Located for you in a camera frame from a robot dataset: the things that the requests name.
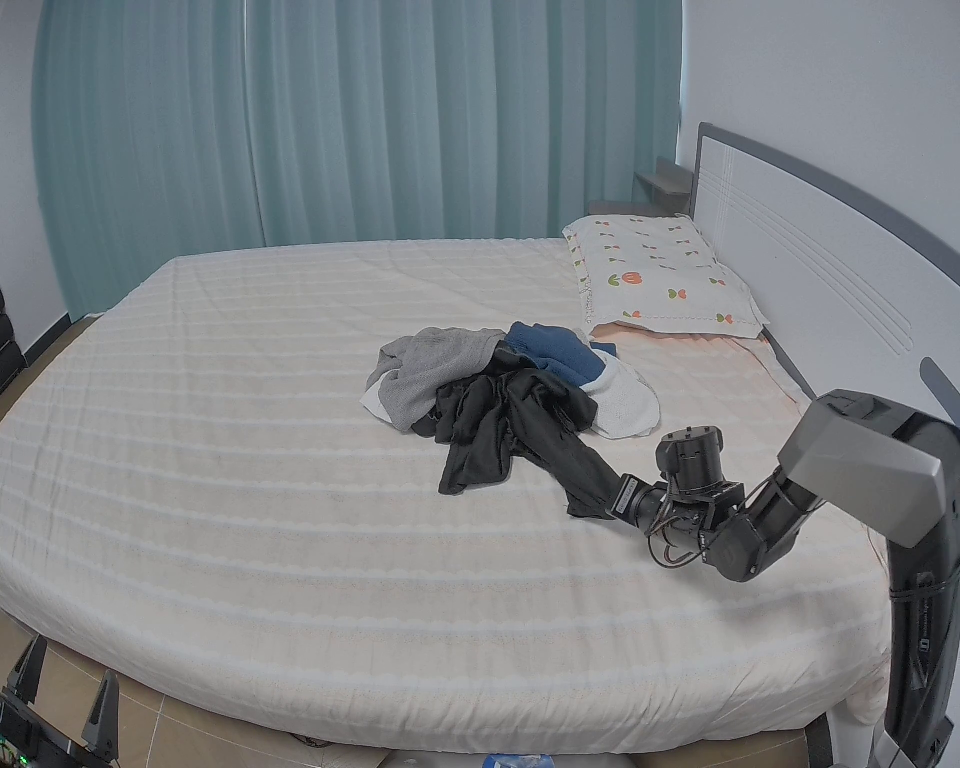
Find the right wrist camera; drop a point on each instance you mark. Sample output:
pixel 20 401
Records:
pixel 690 457

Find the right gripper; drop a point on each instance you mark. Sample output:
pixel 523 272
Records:
pixel 634 501

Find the black T-shirt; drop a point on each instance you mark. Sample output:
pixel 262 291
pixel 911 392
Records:
pixel 487 427

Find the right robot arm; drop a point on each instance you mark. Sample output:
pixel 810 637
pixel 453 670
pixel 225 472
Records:
pixel 862 465

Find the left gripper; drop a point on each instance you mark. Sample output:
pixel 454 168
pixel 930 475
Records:
pixel 45 744

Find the bed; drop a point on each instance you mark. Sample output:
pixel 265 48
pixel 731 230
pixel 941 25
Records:
pixel 285 465

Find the black chest of drawers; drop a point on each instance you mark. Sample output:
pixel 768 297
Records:
pixel 7 345

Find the grey bedside table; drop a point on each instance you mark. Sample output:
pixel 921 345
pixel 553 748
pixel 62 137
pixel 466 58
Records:
pixel 664 187

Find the pile of clothes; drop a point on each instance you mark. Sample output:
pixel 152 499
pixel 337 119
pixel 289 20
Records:
pixel 427 360

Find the white printed pillow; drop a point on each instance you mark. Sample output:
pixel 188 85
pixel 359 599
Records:
pixel 660 277

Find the blue-green curtain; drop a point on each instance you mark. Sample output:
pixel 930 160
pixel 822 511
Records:
pixel 465 120
pixel 150 150

